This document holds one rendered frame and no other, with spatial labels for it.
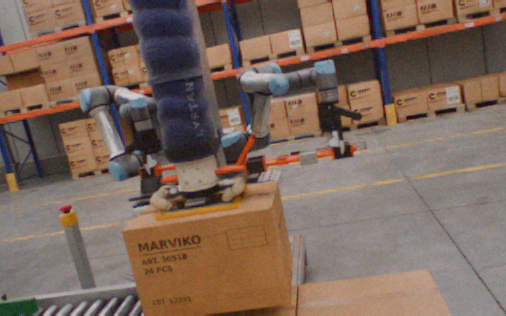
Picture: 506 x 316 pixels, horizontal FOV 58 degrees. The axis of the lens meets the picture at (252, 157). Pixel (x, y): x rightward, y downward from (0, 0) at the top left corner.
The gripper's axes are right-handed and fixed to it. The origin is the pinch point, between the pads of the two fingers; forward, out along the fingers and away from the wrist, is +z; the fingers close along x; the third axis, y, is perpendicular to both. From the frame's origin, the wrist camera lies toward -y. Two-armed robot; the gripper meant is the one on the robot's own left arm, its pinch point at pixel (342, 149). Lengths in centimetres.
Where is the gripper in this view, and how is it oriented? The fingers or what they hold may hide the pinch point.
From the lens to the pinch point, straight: 186.5
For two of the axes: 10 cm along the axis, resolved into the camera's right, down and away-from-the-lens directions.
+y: -9.8, 1.6, 1.5
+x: -1.1, 2.2, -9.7
